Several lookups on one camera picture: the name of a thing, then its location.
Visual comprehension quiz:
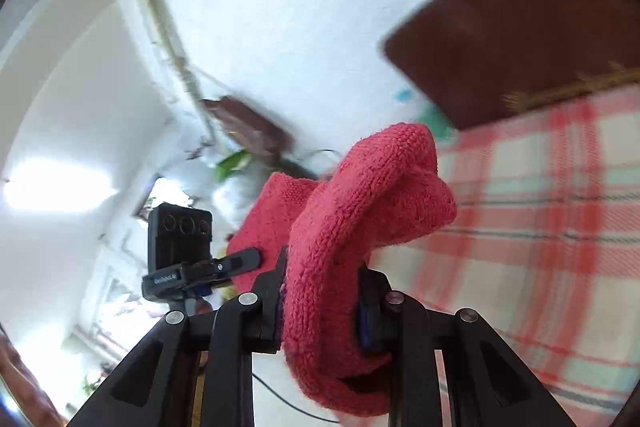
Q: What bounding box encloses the green plant leaf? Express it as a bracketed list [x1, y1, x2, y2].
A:
[215, 149, 257, 180]

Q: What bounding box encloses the red plaid blanket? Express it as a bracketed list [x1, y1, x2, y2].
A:
[320, 94, 640, 427]

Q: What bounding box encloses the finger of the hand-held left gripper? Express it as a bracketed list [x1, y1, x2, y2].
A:
[216, 246, 264, 281]

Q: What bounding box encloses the dark wooden headboard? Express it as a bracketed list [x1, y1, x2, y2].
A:
[382, 0, 640, 130]

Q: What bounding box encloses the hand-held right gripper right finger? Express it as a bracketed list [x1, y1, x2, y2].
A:
[355, 267, 597, 427]

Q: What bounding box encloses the dark brown shelf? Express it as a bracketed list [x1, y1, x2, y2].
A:
[200, 96, 297, 168]

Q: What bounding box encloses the reddish brown furniture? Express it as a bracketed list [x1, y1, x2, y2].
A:
[0, 331, 67, 427]

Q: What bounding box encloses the red knitted garment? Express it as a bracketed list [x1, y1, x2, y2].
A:
[226, 122, 458, 418]

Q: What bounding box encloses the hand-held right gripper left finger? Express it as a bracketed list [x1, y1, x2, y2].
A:
[66, 246, 290, 427]

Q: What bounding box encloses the wall pipe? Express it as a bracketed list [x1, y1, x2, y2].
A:
[127, 0, 222, 148]

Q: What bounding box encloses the black cable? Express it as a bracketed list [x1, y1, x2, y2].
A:
[250, 372, 342, 424]

